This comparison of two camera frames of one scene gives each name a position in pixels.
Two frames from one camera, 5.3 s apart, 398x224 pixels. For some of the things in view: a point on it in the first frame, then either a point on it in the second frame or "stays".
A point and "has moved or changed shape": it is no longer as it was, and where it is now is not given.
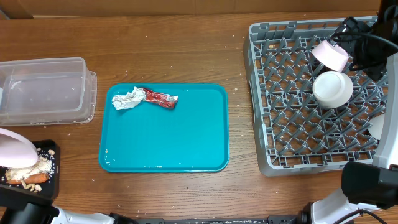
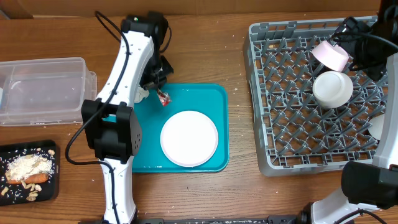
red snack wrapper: (164, 100) has moved or changed shape
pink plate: (15, 151) → (189, 139)
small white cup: (377, 123) stays
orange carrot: (30, 178) stays
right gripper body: (366, 52) stays
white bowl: (332, 89) stays
